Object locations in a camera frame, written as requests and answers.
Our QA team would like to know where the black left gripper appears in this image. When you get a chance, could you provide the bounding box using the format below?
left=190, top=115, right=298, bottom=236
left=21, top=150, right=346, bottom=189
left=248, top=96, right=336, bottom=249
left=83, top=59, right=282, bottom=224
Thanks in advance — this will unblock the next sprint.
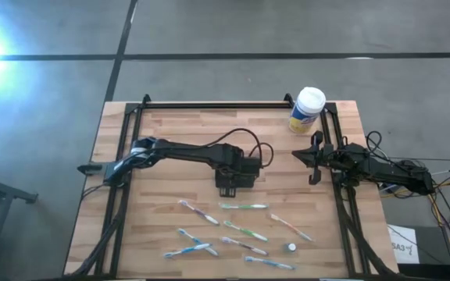
left=213, top=155, right=263, bottom=198

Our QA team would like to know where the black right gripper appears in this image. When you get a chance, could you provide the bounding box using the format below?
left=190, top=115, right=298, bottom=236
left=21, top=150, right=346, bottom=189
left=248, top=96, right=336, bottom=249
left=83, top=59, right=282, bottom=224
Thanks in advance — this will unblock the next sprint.
left=291, top=130, right=338, bottom=187

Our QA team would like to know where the green white toothbrush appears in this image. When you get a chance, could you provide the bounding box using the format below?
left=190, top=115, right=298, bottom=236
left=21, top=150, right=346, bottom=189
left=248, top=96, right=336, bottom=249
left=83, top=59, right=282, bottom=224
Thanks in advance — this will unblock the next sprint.
left=223, top=220, right=270, bottom=243
left=219, top=202, right=270, bottom=211

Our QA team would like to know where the purple white toothbrush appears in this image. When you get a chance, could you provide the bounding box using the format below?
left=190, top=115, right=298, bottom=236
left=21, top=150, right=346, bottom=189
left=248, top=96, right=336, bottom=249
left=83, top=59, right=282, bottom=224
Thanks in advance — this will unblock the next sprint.
left=177, top=199, right=220, bottom=226
left=220, top=236, right=270, bottom=257

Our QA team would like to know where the orange white toothbrush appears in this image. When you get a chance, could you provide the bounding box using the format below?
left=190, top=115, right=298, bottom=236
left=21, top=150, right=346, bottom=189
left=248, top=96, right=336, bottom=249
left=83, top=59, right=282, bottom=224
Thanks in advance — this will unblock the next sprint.
left=270, top=213, right=314, bottom=243

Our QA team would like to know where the blue white toothbrush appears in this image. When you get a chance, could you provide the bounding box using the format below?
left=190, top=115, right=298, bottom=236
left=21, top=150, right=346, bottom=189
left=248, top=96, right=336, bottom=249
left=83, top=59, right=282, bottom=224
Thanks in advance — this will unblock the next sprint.
left=244, top=255, right=296, bottom=271
left=163, top=243, right=213, bottom=259
left=177, top=228, right=220, bottom=258

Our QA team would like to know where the white yellow wipes canister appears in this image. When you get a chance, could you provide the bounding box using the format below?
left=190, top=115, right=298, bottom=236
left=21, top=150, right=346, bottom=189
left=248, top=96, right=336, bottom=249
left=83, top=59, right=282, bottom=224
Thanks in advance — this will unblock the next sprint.
left=287, top=86, right=327, bottom=134

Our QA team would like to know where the white paper sign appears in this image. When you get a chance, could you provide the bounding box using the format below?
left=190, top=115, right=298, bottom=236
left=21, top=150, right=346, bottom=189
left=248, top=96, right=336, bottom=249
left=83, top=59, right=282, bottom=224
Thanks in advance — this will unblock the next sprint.
left=387, top=224, right=420, bottom=265

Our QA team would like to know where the black table edge clamp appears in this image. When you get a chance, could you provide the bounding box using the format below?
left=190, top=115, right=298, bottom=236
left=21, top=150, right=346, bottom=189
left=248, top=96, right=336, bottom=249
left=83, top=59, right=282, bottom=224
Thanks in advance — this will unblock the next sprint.
left=77, top=163, right=104, bottom=175

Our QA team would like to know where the dark grey floor mat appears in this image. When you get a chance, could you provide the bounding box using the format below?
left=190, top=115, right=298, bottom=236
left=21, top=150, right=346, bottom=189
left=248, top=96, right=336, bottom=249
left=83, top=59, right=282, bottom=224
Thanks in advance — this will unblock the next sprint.
left=388, top=224, right=450, bottom=266

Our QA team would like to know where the black floor box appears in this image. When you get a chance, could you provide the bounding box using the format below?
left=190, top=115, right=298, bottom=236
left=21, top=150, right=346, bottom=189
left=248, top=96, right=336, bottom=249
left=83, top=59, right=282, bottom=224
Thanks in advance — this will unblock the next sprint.
left=397, top=263, right=450, bottom=281

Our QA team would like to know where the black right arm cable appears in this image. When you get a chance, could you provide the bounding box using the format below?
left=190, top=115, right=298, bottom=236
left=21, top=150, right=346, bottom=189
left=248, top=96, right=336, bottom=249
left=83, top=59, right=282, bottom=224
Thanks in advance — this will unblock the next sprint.
left=365, top=130, right=425, bottom=173

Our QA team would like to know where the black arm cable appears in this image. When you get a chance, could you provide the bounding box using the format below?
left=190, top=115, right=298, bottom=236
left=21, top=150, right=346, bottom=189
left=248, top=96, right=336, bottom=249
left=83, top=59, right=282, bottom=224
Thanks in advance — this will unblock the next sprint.
left=205, top=127, right=275, bottom=169
left=365, top=130, right=425, bottom=173

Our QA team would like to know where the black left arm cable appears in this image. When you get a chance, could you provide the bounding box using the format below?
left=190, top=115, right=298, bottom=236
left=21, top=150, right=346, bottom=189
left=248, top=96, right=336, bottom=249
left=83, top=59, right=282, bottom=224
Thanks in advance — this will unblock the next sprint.
left=205, top=127, right=275, bottom=169

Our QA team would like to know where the black metal table frame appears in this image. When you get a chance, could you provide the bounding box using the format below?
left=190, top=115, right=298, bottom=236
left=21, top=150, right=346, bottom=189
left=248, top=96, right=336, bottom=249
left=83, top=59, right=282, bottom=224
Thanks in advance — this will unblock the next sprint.
left=68, top=93, right=402, bottom=280

